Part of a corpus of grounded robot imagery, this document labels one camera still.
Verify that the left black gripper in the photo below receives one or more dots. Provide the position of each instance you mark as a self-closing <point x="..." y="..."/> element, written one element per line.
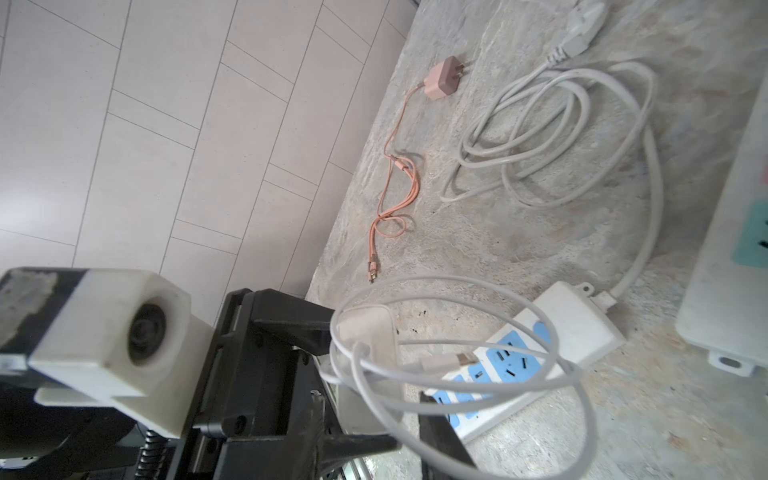
<point x="261" y="409"/>

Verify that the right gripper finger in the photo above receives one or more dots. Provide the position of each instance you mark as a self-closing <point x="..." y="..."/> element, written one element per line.
<point x="437" y="432"/>

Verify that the white USB charger with cable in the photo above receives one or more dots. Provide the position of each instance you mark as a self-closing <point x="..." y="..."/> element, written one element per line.
<point x="354" y="367"/>

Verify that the small blue-socket power strip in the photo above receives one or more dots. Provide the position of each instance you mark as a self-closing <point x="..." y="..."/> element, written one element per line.
<point x="585" y="333"/>

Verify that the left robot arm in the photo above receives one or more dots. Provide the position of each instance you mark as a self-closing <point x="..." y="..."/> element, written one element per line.
<point x="40" y="442"/>

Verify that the long multicolour power strip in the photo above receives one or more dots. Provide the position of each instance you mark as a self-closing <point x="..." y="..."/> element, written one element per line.
<point x="724" y="310"/>

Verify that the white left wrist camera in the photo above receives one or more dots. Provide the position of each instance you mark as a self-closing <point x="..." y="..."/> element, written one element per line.
<point x="86" y="350"/>

